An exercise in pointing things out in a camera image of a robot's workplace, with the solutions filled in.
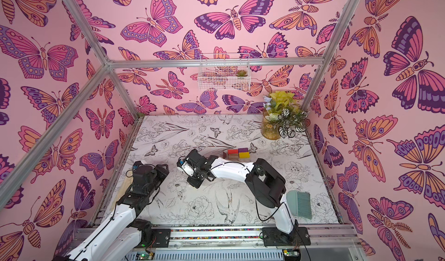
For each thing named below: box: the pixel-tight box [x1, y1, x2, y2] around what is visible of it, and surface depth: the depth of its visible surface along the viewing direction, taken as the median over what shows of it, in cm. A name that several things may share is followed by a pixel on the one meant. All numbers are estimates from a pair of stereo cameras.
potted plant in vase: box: [260, 90, 309, 141], surface depth 96 cm
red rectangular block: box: [227, 149, 239, 158], surface depth 102 cm
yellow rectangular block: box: [238, 151, 250, 159], surface depth 102 cm
